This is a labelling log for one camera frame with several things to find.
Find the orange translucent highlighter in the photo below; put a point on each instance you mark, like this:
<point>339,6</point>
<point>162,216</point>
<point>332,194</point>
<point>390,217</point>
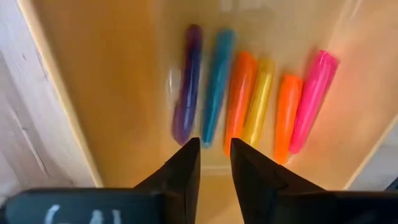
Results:
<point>239,99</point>
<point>287,118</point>

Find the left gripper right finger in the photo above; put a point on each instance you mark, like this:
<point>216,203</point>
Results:
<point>295,205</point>

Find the pink translucent highlighter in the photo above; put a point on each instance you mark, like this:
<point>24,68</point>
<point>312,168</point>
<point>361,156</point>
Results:
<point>314,99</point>

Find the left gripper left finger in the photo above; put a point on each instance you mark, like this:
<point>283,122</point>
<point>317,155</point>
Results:
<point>109,205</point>

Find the purple translucent highlighter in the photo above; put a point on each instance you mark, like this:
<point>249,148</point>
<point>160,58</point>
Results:
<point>188,87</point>

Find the teal translucent highlighter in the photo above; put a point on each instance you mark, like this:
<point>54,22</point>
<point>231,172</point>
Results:
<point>217,84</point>

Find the yellow translucent highlighter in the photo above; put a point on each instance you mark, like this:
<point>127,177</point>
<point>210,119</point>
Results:
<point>259,99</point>

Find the yellow plastic basket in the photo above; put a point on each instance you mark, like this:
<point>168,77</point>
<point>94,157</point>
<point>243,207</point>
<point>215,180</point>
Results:
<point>109,93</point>

